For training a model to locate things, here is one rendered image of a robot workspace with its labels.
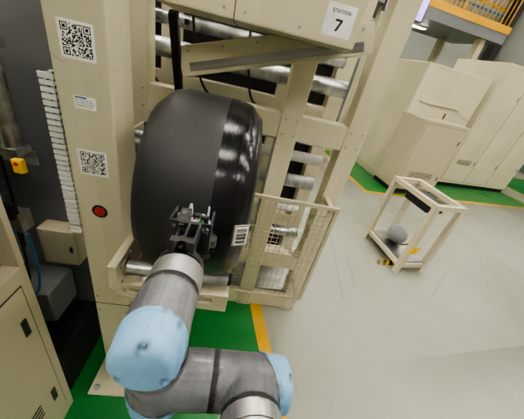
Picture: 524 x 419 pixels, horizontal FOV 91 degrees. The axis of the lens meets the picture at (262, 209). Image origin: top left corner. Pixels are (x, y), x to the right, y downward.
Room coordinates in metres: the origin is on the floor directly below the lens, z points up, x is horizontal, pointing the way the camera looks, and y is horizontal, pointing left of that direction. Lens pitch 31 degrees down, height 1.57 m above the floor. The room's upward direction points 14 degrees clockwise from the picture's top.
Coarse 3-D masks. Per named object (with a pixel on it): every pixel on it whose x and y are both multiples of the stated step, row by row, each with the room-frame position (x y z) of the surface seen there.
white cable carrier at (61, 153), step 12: (48, 72) 0.62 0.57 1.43; (48, 84) 0.61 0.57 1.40; (48, 96) 0.61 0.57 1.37; (48, 108) 0.61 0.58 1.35; (60, 108) 0.64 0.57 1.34; (48, 120) 0.61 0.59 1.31; (60, 120) 0.65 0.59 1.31; (60, 144) 0.62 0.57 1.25; (60, 156) 0.61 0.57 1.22; (60, 168) 0.61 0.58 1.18; (72, 180) 0.62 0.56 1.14; (72, 192) 0.62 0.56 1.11; (72, 204) 0.62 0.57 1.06; (72, 216) 0.61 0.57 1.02; (72, 228) 0.61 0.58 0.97
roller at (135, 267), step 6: (126, 264) 0.56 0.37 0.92; (132, 264) 0.57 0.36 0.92; (138, 264) 0.57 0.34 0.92; (144, 264) 0.58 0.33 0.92; (150, 264) 0.58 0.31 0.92; (126, 270) 0.56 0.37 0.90; (132, 270) 0.56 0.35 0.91; (138, 270) 0.56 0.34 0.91; (144, 270) 0.57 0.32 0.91; (150, 270) 0.57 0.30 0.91; (204, 276) 0.60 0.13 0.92; (210, 276) 0.60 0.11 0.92; (216, 276) 0.61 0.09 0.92; (222, 276) 0.61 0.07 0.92; (228, 276) 0.62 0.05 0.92; (204, 282) 0.59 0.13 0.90; (210, 282) 0.60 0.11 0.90; (216, 282) 0.60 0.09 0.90; (222, 282) 0.60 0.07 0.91; (228, 282) 0.61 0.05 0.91
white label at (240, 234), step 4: (248, 224) 0.51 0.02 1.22; (236, 228) 0.50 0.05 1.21; (240, 228) 0.50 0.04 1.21; (244, 228) 0.51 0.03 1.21; (248, 228) 0.51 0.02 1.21; (236, 232) 0.50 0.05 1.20; (240, 232) 0.50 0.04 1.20; (244, 232) 0.51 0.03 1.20; (248, 232) 0.51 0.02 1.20; (236, 236) 0.50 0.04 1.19; (240, 236) 0.50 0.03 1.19; (244, 236) 0.51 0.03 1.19; (232, 240) 0.49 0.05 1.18; (236, 240) 0.50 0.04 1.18; (240, 240) 0.50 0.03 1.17; (244, 240) 0.51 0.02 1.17; (232, 244) 0.49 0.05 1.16; (236, 244) 0.50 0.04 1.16; (240, 244) 0.50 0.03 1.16; (244, 244) 0.51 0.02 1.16
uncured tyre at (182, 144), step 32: (192, 96) 0.68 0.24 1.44; (224, 96) 0.76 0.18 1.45; (160, 128) 0.56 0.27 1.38; (192, 128) 0.58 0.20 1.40; (224, 128) 0.61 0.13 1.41; (256, 128) 0.67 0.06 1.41; (160, 160) 0.51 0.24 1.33; (192, 160) 0.53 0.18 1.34; (224, 160) 0.54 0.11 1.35; (256, 160) 0.60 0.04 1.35; (160, 192) 0.48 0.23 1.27; (192, 192) 0.49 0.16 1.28; (224, 192) 0.51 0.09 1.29; (160, 224) 0.46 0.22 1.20; (224, 224) 0.49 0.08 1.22; (224, 256) 0.49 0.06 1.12
